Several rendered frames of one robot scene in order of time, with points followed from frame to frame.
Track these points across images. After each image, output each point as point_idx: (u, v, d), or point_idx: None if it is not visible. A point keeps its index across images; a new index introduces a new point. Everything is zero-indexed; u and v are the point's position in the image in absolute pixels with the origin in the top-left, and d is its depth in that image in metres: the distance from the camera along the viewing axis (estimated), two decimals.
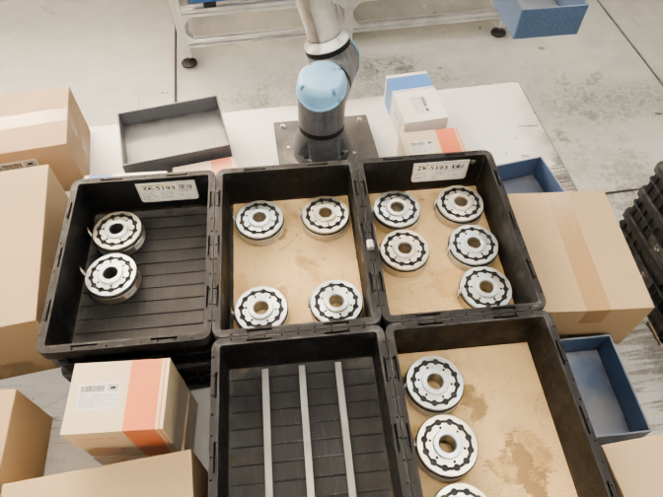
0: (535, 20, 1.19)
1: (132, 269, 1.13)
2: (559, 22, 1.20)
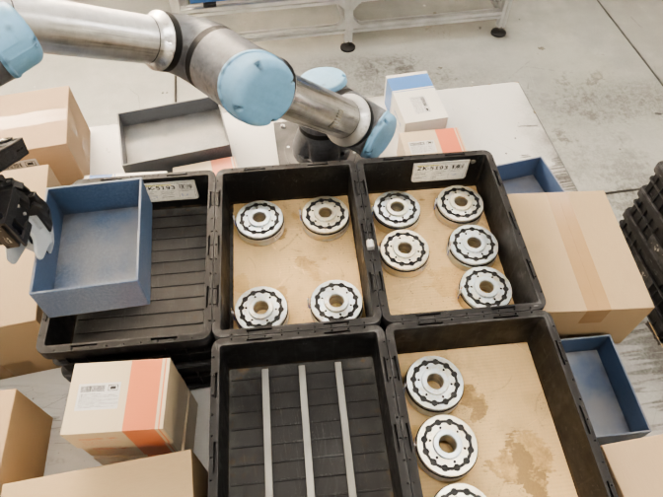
0: (62, 300, 0.80)
1: None
2: (107, 298, 0.82)
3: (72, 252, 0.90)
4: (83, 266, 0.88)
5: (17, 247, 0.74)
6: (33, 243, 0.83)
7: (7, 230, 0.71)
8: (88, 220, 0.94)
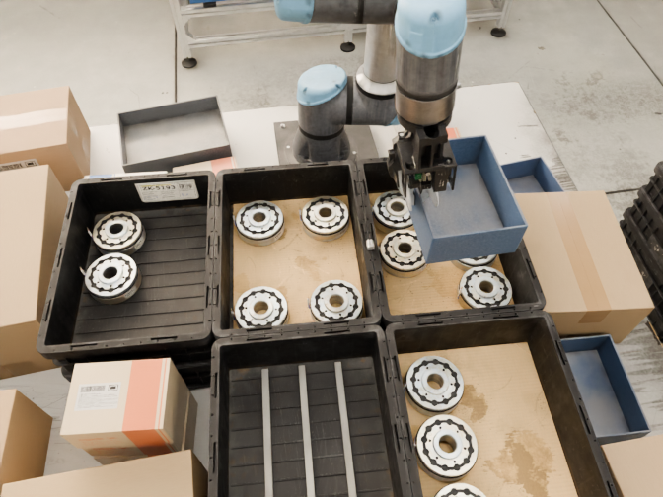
0: (454, 246, 0.85)
1: (132, 269, 1.13)
2: (488, 244, 0.86)
3: (423, 206, 0.94)
4: (439, 218, 0.93)
5: (443, 190, 0.78)
6: (413, 192, 0.88)
7: (447, 174, 0.76)
8: None
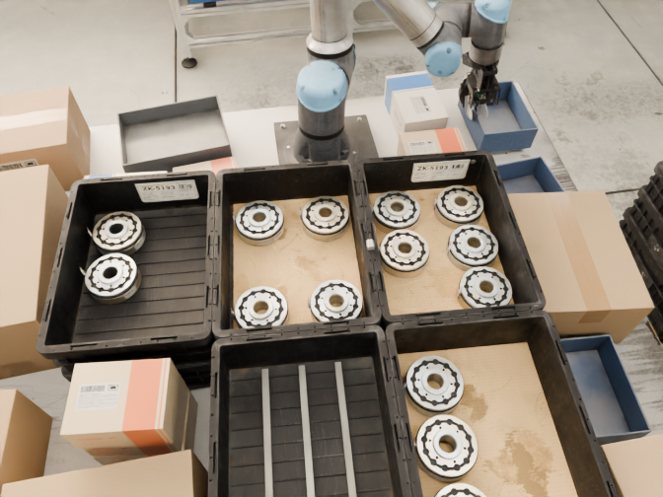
0: (495, 140, 1.48)
1: (132, 269, 1.13)
2: (515, 140, 1.49)
3: None
4: (484, 129, 1.56)
5: (491, 105, 1.41)
6: None
7: (494, 94, 1.39)
8: (475, 106, 1.61)
